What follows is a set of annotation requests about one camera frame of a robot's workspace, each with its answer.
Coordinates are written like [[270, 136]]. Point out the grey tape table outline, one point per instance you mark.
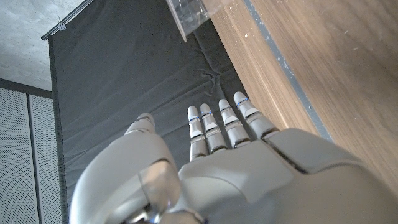
[[286, 68]]

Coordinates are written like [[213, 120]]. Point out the black backdrop curtain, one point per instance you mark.
[[124, 71]]

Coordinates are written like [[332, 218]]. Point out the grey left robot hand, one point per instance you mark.
[[248, 180]]

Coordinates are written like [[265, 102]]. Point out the clear plastic cup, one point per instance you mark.
[[192, 14]]

